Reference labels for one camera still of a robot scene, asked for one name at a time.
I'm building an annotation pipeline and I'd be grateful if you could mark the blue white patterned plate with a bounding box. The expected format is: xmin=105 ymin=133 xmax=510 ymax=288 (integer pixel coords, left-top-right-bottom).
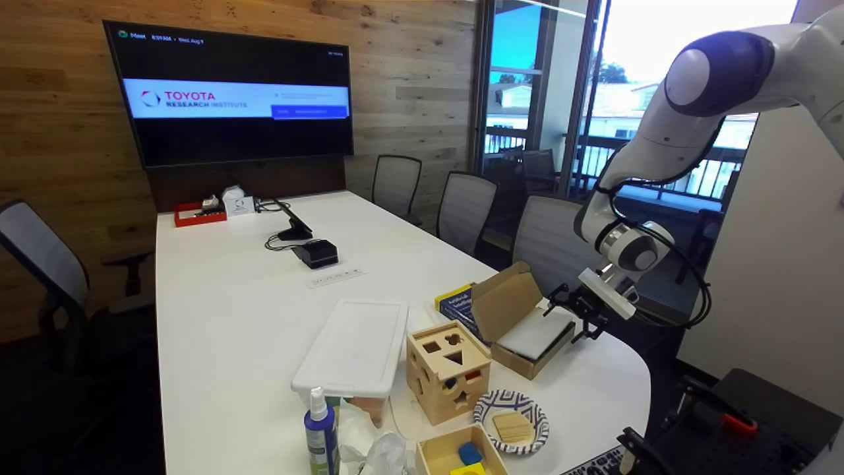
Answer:
xmin=469 ymin=387 xmax=555 ymax=459

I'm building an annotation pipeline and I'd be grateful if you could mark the blue spray bottle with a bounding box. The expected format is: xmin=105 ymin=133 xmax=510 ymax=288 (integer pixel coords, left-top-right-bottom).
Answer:
xmin=303 ymin=386 xmax=343 ymax=475

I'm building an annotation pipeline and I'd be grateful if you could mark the black wall television screen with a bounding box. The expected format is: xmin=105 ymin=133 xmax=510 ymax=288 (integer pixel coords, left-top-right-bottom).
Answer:
xmin=104 ymin=20 xmax=356 ymax=172

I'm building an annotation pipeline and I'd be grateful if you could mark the wooden shape sorter cube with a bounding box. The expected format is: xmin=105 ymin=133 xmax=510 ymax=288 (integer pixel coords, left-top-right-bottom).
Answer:
xmin=405 ymin=319 xmax=493 ymax=428

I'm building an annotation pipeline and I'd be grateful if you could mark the small wooden tray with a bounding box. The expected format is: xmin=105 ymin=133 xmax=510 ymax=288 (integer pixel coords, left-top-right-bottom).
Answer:
xmin=414 ymin=422 xmax=512 ymax=475

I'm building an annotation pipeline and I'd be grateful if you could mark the round wooden piece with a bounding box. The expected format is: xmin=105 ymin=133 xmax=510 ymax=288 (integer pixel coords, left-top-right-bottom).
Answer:
xmin=491 ymin=410 xmax=535 ymax=449

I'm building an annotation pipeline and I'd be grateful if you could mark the grey mesh office chair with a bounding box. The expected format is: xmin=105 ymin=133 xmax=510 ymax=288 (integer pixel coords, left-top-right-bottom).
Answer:
xmin=435 ymin=172 xmax=498 ymax=258
xmin=512 ymin=193 xmax=609 ymax=298
xmin=370 ymin=152 xmax=425 ymax=221

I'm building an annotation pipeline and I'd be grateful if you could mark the dark office chair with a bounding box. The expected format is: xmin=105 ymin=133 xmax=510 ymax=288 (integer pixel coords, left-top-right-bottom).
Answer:
xmin=512 ymin=147 xmax=560 ymax=201

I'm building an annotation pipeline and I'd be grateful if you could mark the grey office chair with armrest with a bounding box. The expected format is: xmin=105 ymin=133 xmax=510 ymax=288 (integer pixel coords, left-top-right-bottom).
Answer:
xmin=0 ymin=199 xmax=157 ymax=354

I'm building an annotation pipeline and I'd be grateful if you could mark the red tray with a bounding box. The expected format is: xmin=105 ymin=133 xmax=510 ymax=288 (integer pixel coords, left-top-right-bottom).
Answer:
xmin=173 ymin=201 xmax=229 ymax=230

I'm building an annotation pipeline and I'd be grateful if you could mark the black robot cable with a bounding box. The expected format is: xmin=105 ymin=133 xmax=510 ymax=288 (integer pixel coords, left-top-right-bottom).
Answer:
xmin=645 ymin=221 xmax=719 ymax=335

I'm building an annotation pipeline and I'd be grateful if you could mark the white tissue box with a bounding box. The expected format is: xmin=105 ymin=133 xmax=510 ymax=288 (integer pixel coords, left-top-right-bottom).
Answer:
xmin=220 ymin=184 xmax=258 ymax=220

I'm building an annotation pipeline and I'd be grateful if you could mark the black equipment with red handle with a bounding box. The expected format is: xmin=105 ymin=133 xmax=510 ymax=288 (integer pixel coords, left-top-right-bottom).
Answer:
xmin=618 ymin=366 xmax=844 ymax=475

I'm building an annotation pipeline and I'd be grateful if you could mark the black white patterned object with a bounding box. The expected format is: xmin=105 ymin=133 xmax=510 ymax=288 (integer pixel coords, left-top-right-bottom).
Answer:
xmin=562 ymin=443 xmax=637 ymax=475

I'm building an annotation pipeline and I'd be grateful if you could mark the brown cardboard box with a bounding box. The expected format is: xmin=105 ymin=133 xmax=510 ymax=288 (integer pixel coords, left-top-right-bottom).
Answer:
xmin=469 ymin=261 xmax=579 ymax=382

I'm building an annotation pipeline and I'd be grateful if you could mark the blue book with yellow edge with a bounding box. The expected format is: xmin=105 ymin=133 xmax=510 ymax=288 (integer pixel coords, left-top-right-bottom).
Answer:
xmin=434 ymin=283 xmax=487 ymax=340

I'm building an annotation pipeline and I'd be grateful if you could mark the balcony railing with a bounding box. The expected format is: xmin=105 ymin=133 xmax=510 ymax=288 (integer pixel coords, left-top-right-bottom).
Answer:
xmin=575 ymin=134 xmax=749 ymax=207

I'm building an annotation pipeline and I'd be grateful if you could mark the small black box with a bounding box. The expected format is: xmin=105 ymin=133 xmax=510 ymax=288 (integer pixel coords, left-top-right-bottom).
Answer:
xmin=293 ymin=237 xmax=340 ymax=271

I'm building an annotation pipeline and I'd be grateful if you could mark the white wrist camera block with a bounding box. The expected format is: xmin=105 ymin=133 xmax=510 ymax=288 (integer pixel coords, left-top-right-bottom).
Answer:
xmin=575 ymin=266 xmax=642 ymax=321

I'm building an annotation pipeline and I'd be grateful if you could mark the black conference device with cable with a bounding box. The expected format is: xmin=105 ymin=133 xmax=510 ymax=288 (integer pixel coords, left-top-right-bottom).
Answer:
xmin=262 ymin=199 xmax=318 ymax=254

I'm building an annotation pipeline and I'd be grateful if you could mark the crumpled clear plastic bag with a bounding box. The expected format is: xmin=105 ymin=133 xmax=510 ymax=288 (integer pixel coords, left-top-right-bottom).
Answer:
xmin=339 ymin=399 xmax=417 ymax=475

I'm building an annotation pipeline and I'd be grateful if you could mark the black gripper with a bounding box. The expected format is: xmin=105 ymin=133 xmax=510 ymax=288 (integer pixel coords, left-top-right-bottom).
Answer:
xmin=542 ymin=283 xmax=625 ymax=348

